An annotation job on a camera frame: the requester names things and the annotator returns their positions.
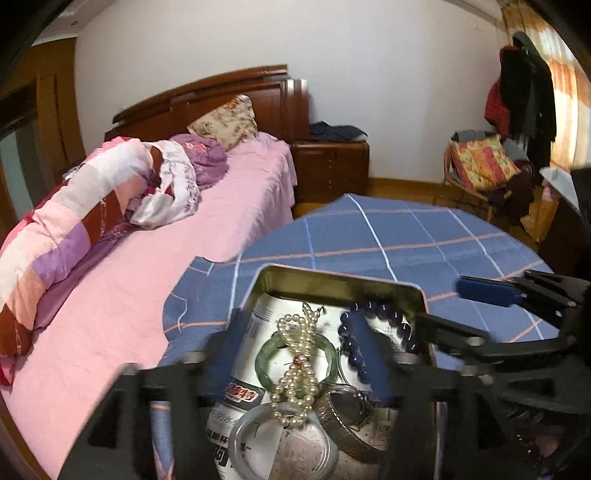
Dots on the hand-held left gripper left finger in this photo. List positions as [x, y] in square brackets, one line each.
[231, 355]

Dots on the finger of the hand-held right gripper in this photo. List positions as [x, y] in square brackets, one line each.
[450, 333]
[485, 291]

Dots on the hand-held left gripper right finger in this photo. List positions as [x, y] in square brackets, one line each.
[375, 369]

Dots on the green jade bangle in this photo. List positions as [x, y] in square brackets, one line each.
[270, 353]

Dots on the silver metal wristwatch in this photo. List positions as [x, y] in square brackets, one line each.
[344, 427]

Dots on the pale translucent jade bangle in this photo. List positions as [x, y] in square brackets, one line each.
[240, 427]

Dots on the rectangular metal tin box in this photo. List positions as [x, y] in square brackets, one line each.
[323, 279]

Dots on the printed paper tin lining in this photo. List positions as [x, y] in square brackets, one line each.
[258, 406]

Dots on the dark wooden desk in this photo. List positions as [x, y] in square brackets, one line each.
[561, 244]

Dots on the dark maroon clothes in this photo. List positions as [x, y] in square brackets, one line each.
[515, 194]

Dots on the blue checked tablecloth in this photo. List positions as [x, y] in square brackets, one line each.
[392, 235]

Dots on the rattan chair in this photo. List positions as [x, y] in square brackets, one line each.
[455, 182]

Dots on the pink bed sheet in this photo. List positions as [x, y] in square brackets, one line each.
[129, 281]

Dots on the colourful patterned cushion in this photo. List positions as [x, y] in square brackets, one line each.
[485, 161]

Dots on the white green desk cover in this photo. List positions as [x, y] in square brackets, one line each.
[556, 182]

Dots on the hanging red garment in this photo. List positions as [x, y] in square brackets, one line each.
[494, 106]

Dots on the wooden nightstand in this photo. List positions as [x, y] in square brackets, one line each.
[330, 170]

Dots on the hanging black coat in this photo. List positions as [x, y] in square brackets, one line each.
[528, 97]

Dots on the purple blanket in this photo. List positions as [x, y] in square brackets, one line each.
[207, 157]

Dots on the dark folded clothes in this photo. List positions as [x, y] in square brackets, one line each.
[337, 131]

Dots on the pink patchwork quilt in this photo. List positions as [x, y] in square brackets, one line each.
[51, 226]

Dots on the floral pillow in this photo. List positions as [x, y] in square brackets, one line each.
[226, 122]

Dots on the orange patterned curtain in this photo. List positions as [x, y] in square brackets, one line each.
[568, 74]

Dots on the wooden bed with headboard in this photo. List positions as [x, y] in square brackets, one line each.
[207, 99]

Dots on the wooden wardrobe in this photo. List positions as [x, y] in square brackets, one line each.
[51, 101]

